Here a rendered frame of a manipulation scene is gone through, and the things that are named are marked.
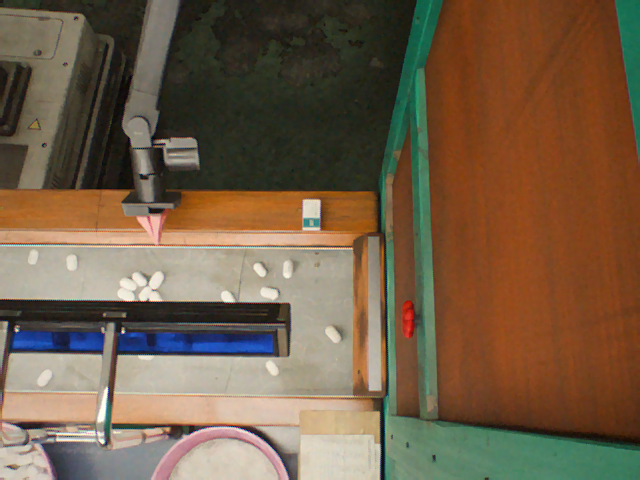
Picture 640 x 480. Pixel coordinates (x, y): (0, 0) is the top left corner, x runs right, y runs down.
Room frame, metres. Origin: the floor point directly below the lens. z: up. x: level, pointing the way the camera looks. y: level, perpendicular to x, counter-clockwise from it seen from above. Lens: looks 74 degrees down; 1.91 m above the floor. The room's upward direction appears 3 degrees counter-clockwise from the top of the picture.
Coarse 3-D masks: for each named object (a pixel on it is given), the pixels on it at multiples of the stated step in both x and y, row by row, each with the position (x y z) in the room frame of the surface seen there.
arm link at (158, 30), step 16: (160, 0) 0.64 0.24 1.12; (176, 0) 0.64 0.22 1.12; (144, 16) 0.63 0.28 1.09; (160, 16) 0.62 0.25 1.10; (176, 16) 0.63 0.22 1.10; (144, 32) 0.61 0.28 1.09; (160, 32) 0.61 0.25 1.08; (176, 32) 0.62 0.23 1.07; (144, 48) 0.59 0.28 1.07; (160, 48) 0.59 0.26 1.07; (144, 64) 0.57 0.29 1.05; (160, 64) 0.57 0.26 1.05; (144, 80) 0.55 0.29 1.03; (160, 80) 0.55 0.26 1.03; (128, 96) 0.53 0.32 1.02; (144, 96) 0.53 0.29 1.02; (160, 96) 0.53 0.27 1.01; (128, 112) 0.51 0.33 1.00; (144, 112) 0.51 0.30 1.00; (128, 128) 0.49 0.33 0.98
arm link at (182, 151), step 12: (132, 120) 0.50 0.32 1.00; (144, 120) 0.50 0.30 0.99; (132, 132) 0.48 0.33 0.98; (144, 132) 0.48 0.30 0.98; (156, 132) 0.51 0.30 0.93; (168, 132) 0.51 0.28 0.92; (180, 132) 0.51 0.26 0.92; (192, 132) 0.51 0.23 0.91; (132, 144) 0.46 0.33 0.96; (144, 144) 0.47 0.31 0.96; (168, 144) 0.48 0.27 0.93; (180, 144) 0.48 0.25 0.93; (192, 144) 0.48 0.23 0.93; (168, 156) 0.46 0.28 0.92; (180, 156) 0.46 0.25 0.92; (192, 156) 0.46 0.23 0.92; (168, 168) 0.44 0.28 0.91; (180, 168) 0.44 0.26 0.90; (192, 168) 0.44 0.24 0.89
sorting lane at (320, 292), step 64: (0, 256) 0.33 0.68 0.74; (64, 256) 0.33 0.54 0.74; (128, 256) 0.32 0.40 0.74; (192, 256) 0.31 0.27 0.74; (256, 256) 0.31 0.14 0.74; (320, 256) 0.30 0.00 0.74; (320, 320) 0.17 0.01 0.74; (64, 384) 0.06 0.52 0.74; (128, 384) 0.06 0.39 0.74; (192, 384) 0.05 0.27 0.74; (256, 384) 0.05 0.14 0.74; (320, 384) 0.04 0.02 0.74
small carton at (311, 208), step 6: (306, 204) 0.40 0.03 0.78; (312, 204) 0.40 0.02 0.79; (318, 204) 0.40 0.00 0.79; (306, 210) 0.39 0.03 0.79; (312, 210) 0.39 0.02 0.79; (318, 210) 0.39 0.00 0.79; (306, 216) 0.37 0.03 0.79; (312, 216) 0.37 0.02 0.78; (318, 216) 0.37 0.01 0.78; (306, 222) 0.36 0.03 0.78; (312, 222) 0.36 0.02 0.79; (318, 222) 0.36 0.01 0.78; (306, 228) 0.35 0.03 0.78; (312, 228) 0.35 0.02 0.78; (318, 228) 0.35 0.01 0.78
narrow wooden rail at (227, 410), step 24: (24, 408) 0.02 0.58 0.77; (48, 408) 0.02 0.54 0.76; (72, 408) 0.02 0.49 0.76; (120, 408) 0.01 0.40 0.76; (144, 408) 0.01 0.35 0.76; (168, 408) 0.01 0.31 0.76; (192, 408) 0.01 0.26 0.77; (216, 408) 0.01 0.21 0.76; (240, 408) 0.01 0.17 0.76; (264, 408) 0.00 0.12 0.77; (288, 408) 0.00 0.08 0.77; (312, 408) 0.00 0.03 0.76; (336, 408) 0.00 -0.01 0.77; (360, 408) 0.00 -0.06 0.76
